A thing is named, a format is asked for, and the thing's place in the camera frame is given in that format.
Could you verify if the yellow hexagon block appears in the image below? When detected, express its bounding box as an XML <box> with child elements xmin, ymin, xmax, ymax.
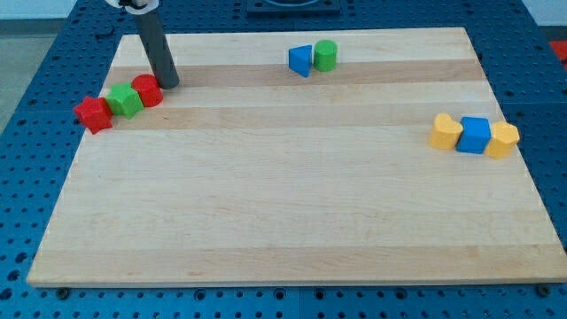
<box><xmin>484</xmin><ymin>121</ymin><xmax>520</xmax><ymax>160</ymax></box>

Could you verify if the green star block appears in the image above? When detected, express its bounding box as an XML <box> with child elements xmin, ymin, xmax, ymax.
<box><xmin>105</xmin><ymin>82</ymin><xmax>144</xmax><ymax>119</ymax></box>

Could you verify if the blue cube block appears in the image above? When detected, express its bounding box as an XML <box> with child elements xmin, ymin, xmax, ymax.
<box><xmin>456</xmin><ymin>117</ymin><xmax>491</xmax><ymax>154</ymax></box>

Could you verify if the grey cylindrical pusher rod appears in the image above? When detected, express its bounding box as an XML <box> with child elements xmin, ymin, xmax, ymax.
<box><xmin>134</xmin><ymin>9</ymin><xmax>180</xmax><ymax>89</ymax></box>

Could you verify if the red cylinder block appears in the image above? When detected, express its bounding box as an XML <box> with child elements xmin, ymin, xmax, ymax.
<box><xmin>131</xmin><ymin>74</ymin><xmax>163</xmax><ymax>107</ymax></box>

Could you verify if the blue triangle block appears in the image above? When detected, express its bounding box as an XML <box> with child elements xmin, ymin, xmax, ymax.
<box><xmin>288</xmin><ymin>45</ymin><xmax>312</xmax><ymax>78</ymax></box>

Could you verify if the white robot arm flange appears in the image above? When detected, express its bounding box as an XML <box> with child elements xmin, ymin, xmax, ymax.
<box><xmin>105</xmin><ymin>0</ymin><xmax>159</xmax><ymax>15</ymax></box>

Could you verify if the yellow heart block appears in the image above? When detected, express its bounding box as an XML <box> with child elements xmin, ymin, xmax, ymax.
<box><xmin>428</xmin><ymin>113</ymin><xmax>463</xmax><ymax>150</ymax></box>

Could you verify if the green cylinder block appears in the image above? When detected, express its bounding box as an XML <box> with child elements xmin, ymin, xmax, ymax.
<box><xmin>313</xmin><ymin>40</ymin><xmax>338</xmax><ymax>72</ymax></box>

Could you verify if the red star block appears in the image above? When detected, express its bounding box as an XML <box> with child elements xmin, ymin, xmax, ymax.
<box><xmin>73</xmin><ymin>97</ymin><xmax>113</xmax><ymax>135</ymax></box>

